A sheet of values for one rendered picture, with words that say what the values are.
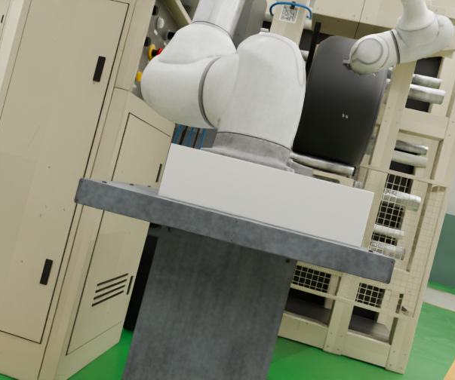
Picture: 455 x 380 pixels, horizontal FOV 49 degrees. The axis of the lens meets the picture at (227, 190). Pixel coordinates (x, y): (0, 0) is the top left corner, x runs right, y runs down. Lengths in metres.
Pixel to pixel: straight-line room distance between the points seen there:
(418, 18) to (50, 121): 1.09
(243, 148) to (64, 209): 0.73
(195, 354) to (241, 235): 0.27
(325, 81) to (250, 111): 1.09
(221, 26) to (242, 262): 0.54
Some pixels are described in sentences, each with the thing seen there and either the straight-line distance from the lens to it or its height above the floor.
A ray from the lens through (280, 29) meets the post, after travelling 2.29.
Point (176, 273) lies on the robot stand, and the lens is 0.90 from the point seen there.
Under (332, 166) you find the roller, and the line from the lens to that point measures 2.08.
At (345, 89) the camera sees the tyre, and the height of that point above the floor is 1.19.
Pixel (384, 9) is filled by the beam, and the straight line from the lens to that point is 2.63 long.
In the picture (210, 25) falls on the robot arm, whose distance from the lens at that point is 1.15.
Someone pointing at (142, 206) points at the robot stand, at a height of 0.63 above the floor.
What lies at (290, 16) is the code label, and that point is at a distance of 2.31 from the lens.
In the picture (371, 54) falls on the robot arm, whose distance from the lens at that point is 1.51.
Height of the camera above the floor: 0.68
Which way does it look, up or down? level
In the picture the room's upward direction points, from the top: 15 degrees clockwise
